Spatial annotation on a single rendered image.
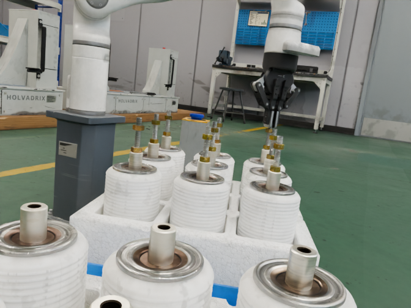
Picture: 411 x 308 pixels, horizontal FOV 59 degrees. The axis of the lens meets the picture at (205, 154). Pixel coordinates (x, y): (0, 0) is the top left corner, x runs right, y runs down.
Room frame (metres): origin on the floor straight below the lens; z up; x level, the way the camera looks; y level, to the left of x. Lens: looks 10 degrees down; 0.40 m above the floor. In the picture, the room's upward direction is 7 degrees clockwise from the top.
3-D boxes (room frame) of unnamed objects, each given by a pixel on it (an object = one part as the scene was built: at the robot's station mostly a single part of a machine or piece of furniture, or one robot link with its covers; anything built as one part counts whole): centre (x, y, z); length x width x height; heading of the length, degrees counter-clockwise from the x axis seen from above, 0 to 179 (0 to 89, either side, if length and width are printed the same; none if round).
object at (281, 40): (0.81, -0.15, 0.52); 0.11 x 0.09 x 0.06; 31
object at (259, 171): (0.71, -0.13, 0.25); 0.08 x 0.08 x 0.01
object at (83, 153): (0.96, 0.32, 0.15); 0.15 x 0.15 x 0.30; 67
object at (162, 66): (3.87, 0.95, 0.45); 1.51 x 0.57 x 0.74; 157
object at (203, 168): (0.60, 0.00, 0.26); 0.02 x 0.02 x 0.03
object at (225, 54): (5.32, -0.10, 0.87); 0.41 x 0.17 x 0.25; 157
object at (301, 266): (0.28, -0.09, 0.26); 0.02 x 0.02 x 0.03
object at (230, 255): (0.72, -0.01, 0.09); 0.39 x 0.39 x 0.18; 85
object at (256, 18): (5.80, -0.55, 1.54); 0.32 x 0.02 x 0.25; 67
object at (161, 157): (0.73, 0.11, 0.25); 0.08 x 0.08 x 0.01
